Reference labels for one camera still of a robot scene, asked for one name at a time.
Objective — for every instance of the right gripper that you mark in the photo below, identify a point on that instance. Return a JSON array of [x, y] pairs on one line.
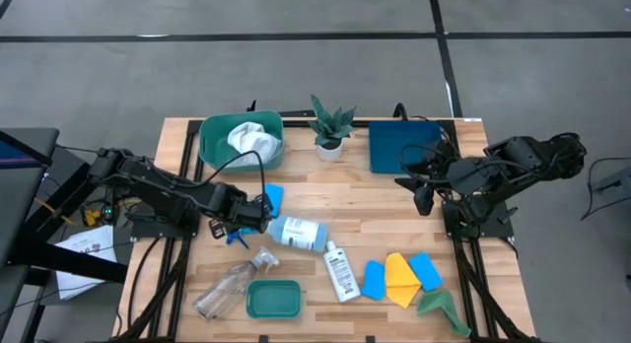
[[434, 180]]

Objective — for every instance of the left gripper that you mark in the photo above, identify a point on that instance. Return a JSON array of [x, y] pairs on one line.
[[236, 207]]

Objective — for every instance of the blue sponge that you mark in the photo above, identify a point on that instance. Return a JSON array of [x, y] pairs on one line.
[[373, 281], [276, 197], [425, 271]]

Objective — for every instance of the blue-liquid spray bottle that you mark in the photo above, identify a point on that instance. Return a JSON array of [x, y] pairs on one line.
[[301, 233]]

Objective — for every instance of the clear spray bottle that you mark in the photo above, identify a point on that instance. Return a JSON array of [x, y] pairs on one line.
[[222, 291]]

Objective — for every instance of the white cloth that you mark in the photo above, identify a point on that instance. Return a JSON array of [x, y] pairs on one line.
[[251, 138]]

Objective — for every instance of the yellow cloth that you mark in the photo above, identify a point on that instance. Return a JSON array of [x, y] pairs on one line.
[[399, 279]]

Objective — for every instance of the white lotion bottle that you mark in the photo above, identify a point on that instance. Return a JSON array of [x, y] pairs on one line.
[[341, 276]]

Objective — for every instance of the green cloth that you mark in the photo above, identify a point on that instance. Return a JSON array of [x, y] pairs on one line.
[[439, 303]]

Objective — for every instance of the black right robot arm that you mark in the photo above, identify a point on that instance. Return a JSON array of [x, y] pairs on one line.
[[517, 160]]

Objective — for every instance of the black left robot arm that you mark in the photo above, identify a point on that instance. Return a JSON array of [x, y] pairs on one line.
[[148, 183]]

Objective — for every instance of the dark blue tray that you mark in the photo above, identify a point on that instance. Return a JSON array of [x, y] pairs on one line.
[[389, 146]]

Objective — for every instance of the small teal plastic bin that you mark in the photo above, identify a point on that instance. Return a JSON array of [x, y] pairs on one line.
[[273, 298]]

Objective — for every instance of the large teal plastic bin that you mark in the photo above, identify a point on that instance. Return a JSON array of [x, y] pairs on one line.
[[214, 151]]

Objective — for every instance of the snake plant in white pot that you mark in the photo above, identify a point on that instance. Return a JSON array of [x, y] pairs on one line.
[[329, 128]]

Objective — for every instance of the black control box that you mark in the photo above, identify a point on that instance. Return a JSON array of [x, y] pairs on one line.
[[108, 215]]

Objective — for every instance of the yellow plug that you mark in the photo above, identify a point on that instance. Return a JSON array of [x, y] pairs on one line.
[[92, 217]]

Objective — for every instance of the white paper sheets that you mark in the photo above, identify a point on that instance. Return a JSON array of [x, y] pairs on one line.
[[84, 237]]

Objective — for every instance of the grey floor stand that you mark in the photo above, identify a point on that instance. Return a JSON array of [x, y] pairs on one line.
[[616, 183]]

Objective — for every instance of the black side desk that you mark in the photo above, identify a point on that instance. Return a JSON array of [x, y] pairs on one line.
[[20, 210]]

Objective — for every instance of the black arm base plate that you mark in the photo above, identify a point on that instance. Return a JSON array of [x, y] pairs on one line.
[[498, 229], [148, 232]]

